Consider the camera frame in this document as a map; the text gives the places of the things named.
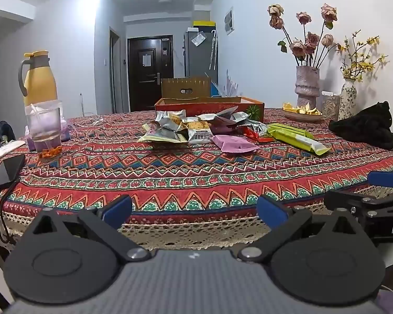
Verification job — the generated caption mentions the clear drinking glass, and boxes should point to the clear drinking glass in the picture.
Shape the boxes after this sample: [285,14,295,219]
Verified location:
[25,107,63,161]

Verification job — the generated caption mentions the white folded umbrella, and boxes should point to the white folded umbrella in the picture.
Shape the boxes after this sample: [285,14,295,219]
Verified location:
[209,30,219,70]

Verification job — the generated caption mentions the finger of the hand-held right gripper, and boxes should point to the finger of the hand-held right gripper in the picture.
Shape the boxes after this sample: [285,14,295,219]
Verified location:
[324,190,393,216]
[368,170,393,189]

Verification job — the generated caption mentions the black phone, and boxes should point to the black phone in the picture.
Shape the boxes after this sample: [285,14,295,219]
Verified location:
[0,154,26,193]

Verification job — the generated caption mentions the pink textured vase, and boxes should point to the pink textured vase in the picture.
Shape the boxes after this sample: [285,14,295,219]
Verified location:
[294,66,321,108]

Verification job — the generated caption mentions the black cable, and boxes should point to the black cable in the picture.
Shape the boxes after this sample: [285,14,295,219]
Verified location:
[0,180,20,244]

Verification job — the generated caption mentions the red snack packet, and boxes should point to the red snack packet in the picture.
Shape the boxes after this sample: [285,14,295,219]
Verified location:
[242,126,277,143]

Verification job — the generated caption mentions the white flat packet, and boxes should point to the white flat packet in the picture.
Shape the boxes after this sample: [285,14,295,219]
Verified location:
[0,141,27,165]

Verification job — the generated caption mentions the purple decorative grass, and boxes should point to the purple decorative grass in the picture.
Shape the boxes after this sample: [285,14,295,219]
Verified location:
[221,70,240,97]

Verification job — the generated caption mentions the white wall panel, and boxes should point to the white wall panel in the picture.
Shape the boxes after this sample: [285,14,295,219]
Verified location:
[224,7,235,36]

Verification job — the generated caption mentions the yellow and black box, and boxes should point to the yellow and black box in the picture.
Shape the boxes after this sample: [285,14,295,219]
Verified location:
[193,20,216,31]

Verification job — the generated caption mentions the dark blue bag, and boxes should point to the dark blue bag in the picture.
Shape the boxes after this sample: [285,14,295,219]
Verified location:
[0,121,17,153]

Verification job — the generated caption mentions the yellow thermos jug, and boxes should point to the yellow thermos jug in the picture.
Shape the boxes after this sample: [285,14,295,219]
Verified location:
[18,51,58,107]

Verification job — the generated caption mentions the yellow flower branches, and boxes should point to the yellow flower branches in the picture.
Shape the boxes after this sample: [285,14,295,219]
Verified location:
[335,29,389,83]

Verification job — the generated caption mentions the floral white vase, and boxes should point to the floral white vase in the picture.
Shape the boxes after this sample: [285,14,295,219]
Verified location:
[339,79,357,120]

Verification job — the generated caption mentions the purple tissue pack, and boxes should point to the purple tissue pack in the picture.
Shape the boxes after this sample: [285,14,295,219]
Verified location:
[24,100,70,152]

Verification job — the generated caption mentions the black cloth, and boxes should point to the black cloth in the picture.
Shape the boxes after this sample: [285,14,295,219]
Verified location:
[328,101,393,151]

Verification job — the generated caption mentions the beige plate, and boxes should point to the beige plate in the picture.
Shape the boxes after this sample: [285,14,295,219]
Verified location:
[281,109,324,122]

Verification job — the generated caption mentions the pile of silver snack packets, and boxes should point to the pile of silver snack packets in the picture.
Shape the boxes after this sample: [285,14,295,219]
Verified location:
[138,109,269,144]

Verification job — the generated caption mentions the dark brown entrance door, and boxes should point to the dark brown entrance door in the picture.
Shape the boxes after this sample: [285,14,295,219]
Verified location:
[127,35,174,112]

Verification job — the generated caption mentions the pink snack packet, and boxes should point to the pink snack packet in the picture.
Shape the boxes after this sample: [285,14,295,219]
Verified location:
[212,134,259,153]

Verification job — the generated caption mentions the grey refrigerator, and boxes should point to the grey refrigerator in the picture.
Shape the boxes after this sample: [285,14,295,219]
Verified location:
[183,29,219,79]

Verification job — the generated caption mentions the white cable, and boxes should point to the white cable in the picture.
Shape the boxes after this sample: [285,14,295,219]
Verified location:
[67,113,104,128]

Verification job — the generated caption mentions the jar of seeds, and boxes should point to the jar of seeds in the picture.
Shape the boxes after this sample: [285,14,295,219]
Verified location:
[321,91,341,119]

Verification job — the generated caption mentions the long green snack packet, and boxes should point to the long green snack packet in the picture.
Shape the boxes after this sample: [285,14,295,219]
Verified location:
[273,129,332,156]
[267,122,315,138]

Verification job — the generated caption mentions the orange cardboard box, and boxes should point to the orange cardboard box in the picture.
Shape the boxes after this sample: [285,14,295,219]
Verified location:
[155,96,265,124]

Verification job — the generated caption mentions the brown side door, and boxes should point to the brown side door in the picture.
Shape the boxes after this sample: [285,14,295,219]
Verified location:
[109,28,124,113]

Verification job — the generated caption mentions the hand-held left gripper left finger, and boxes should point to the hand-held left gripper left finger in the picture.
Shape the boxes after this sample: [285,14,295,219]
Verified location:
[29,194,152,262]

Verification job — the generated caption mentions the bunch of dried pink roses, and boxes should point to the bunch of dried pink roses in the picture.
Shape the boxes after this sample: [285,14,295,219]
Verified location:
[268,3,343,68]

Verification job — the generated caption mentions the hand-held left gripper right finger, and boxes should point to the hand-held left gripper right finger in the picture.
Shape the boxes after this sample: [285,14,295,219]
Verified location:
[238,194,364,263]

